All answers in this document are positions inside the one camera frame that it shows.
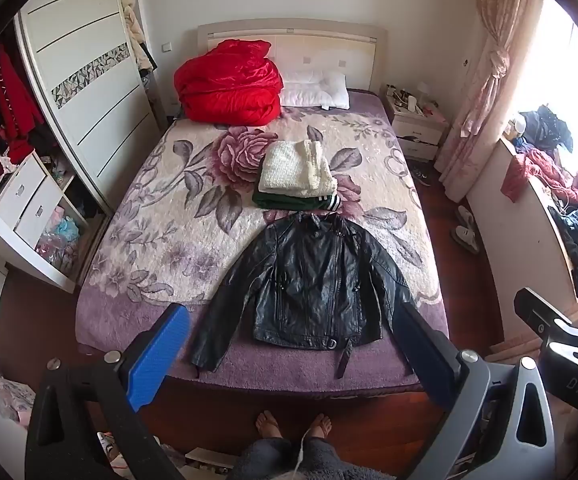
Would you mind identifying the pink patterned curtain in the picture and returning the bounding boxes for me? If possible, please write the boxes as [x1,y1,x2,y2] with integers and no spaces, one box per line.
[436,0,544,202]

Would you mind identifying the person's grey pants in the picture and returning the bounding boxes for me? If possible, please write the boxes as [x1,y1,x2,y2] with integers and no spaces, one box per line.
[229,435,395,480]

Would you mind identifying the green garment with striped cuffs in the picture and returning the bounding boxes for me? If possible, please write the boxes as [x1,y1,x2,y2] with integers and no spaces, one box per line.
[252,187,342,212]

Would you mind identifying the person's left foot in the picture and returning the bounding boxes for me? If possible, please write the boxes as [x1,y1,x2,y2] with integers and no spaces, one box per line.
[255,410,283,444]

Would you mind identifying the beige bed headboard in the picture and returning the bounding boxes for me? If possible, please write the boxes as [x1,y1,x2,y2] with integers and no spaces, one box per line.
[197,21,388,93]

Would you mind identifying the white nightstand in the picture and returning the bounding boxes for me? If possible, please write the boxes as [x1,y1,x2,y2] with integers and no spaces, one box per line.
[380,82,450,162]

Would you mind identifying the white window bench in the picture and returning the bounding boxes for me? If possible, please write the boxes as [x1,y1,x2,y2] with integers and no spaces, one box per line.
[466,135,578,313]

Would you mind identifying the red coat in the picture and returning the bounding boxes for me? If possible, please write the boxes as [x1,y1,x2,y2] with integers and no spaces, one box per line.
[0,42,45,163]

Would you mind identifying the floral bed blanket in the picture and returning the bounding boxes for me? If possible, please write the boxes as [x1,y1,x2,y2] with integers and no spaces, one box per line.
[76,89,450,401]

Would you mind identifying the cream knitted sweater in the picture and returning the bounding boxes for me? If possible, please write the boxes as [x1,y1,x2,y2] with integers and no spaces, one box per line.
[258,139,339,198]

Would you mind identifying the pink and blue folded clothes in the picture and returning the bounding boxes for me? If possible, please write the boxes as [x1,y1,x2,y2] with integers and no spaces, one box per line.
[34,204,81,272]

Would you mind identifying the person's foot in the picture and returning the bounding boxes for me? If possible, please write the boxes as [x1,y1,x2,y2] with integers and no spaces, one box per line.
[255,410,283,444]
[305,412,333,442]

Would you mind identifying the person's right foot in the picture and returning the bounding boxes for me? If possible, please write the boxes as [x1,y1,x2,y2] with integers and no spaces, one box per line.
[305,412,333,442]

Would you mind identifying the white pillow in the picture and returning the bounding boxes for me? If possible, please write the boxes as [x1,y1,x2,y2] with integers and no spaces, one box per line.
[279,70,351,110]

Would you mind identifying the white wardrobe sliding door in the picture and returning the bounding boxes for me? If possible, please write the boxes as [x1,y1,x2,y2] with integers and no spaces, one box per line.
[14,0,162,216]

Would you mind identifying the pink floral cloth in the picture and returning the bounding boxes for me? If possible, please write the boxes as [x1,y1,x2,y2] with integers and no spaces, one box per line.
[0,375,37,427]

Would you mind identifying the beige hanging garment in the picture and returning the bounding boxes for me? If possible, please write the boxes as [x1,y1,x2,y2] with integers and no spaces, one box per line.
[120,0,158,80]

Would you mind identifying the red quilt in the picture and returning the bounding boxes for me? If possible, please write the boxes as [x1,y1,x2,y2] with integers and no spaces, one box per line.
[173,38,282,127]

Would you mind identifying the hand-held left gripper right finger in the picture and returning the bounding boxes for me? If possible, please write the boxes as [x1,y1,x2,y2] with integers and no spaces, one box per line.
[394,302,556,480]

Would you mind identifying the white cable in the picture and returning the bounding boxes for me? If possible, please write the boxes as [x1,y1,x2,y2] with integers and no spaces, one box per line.
[289,422,321,480]

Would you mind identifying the black leather jacket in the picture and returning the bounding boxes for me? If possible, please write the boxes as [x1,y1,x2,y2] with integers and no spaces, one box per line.
[190,211,422,380]

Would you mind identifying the white wardrobe drawer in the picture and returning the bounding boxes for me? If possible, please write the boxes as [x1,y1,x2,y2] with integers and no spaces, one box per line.
[15,175,64,250]
[0,152,47,216]

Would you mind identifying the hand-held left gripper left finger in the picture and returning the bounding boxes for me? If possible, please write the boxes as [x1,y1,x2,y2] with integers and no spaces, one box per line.
[24,303,192,480]

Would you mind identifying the pile of mixed clothes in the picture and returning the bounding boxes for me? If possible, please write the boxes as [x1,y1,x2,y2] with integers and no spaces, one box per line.
[500,105,578,286]

